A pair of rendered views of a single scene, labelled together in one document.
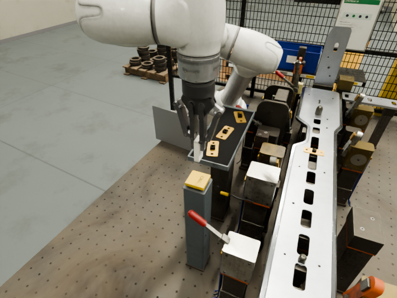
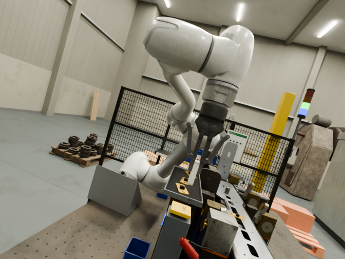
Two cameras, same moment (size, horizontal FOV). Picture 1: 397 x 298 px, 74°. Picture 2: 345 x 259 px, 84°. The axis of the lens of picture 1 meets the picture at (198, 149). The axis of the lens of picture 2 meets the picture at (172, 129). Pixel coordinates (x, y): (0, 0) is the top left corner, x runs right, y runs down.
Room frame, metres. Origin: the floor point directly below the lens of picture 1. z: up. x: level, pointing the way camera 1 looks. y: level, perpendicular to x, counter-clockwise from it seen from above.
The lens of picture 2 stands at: (0.06, 0.25, 1.41)
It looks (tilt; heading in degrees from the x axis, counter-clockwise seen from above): 4 degrees down; 343
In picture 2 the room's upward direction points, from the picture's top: 18 degrees clockwise
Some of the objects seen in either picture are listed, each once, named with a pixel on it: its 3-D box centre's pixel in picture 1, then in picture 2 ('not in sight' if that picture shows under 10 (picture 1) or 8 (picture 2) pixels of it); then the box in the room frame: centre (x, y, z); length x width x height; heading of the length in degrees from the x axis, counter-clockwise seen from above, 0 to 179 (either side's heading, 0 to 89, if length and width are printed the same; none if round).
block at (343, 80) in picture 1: (337, 104); (228, 193); (1.51, -0.90, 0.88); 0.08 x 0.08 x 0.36; 68
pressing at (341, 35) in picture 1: (331, 57); (226, 160); (1.55, -0.79, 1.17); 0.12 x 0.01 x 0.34; 68
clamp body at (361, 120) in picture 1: (354, 136); (247, 216); (1.17, -0.85, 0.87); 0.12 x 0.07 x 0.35; 68
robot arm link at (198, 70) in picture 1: (198, 64); (218, 95); (0.55, 0.00, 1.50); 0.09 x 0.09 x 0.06
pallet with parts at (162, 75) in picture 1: (163, 54); (89, 146); (4.45, 0.59, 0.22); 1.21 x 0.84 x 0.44; 150
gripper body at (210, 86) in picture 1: (198, 95); (210, 120); (0.55, 0.00, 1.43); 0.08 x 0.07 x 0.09; 68
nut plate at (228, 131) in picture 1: (225, 131); (186, 180); (0.79, -0.10, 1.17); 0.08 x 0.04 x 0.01; 150
